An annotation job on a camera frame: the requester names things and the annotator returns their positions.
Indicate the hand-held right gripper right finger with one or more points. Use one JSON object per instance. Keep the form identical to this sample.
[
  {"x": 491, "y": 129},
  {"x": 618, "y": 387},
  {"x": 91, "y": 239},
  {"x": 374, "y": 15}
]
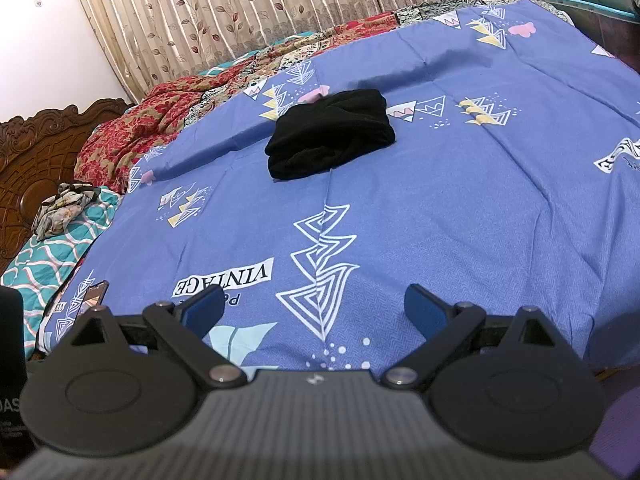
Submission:
[{"x": 427, "y": 310}]

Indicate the red floral patchwork blanket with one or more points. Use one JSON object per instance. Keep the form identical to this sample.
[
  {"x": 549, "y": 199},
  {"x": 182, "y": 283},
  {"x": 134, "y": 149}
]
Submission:
[{"x": 130, "y": 130}]

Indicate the bundled floral cloth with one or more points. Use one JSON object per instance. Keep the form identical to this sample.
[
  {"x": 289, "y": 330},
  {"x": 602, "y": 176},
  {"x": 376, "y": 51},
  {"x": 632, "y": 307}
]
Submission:
[{"x": 62, "y": 207}]

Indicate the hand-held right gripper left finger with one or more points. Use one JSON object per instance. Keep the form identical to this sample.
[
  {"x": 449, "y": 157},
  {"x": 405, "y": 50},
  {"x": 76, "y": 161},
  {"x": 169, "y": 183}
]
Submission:
[{"x": 205, "y": 310}]

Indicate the beige leaf patterned curtain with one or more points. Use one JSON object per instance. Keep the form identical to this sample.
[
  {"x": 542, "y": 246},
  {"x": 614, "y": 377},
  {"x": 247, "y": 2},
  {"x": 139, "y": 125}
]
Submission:
[{"x": 225, "y": 20}]

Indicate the carved wooden headboard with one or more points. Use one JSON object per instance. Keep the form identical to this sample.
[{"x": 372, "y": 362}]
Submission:
[{"x": 40, "y": 160}]

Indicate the blue printed bedsheet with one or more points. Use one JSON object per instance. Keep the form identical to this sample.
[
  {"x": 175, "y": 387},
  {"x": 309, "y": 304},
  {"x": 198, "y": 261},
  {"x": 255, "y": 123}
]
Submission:
[{"x": 450, "y": 185}]

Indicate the teal wavy patterned cloth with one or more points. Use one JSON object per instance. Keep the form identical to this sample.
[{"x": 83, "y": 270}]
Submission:
[{"x": 60, "y": 240}]

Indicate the smartphone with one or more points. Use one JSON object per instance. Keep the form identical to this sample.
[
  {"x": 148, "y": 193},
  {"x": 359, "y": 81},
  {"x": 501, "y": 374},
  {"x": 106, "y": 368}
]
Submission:
[{"x": 95, "y": 297}]

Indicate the purple cloth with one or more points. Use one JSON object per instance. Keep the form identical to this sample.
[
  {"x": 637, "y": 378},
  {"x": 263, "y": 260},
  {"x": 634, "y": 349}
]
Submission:
[{"x": 625, "y": 430}]

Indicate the black pants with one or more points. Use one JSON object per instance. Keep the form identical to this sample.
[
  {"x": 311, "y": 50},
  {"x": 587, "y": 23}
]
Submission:
[{"x": 330, "y": 135}]

